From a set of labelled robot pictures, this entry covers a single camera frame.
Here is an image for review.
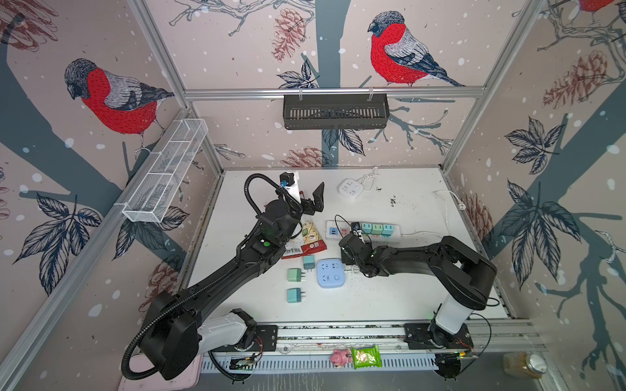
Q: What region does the teal plug adapter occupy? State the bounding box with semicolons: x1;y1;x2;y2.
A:
360;223;372;235
381;224;395;237
287;288;305;304
303;255;316;270

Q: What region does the white colourful power strip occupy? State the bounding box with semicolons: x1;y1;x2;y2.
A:
324;219;402;244

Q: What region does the green plug adapter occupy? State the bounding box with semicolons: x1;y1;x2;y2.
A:
371;224;383;235
287;268;304;283

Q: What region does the red white snack bag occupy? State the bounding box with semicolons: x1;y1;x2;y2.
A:
282;218;327;259

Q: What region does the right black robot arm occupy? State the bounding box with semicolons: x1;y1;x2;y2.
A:
339;233;497;350

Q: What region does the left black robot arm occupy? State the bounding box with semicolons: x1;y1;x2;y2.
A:
121;172;324;381

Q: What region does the blue cube power socket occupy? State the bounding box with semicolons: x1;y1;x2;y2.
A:
316;258;346;289

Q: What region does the small white power strip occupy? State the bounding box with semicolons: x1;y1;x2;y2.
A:
337;179;365;202

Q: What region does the pink pig toy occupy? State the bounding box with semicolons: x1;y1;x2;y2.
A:
330;349;353;368

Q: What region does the green snack packet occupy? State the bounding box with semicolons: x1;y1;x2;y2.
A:
350;345;382;369

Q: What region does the glass jar with lid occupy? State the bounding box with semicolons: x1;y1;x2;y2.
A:
502;352;548;380

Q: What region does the pink plastic tray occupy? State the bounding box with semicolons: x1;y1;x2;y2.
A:
118;355;203;391

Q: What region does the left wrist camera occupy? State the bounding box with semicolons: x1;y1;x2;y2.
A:
280;171;301;203

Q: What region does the black hanging wire basket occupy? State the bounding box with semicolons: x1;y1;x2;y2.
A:
283;94;390;130

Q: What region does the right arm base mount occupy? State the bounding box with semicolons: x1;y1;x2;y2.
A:
404;322;474;351

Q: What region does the white power strip cord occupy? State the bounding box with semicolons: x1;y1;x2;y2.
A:
399;189;468;240

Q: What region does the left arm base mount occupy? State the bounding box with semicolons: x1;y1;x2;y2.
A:
233;325;278;353

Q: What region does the white wire mesh shelf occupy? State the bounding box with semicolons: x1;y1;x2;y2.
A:
122;118;208;223

